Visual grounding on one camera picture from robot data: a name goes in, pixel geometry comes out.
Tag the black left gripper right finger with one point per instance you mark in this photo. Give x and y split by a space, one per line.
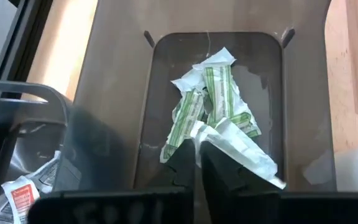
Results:
222 180

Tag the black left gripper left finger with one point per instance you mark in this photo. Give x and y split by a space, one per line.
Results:
179 174

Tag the green striped strip packet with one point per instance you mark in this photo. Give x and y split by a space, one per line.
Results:
219 93
185 124

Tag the plain white packet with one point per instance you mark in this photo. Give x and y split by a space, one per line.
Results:
216 59

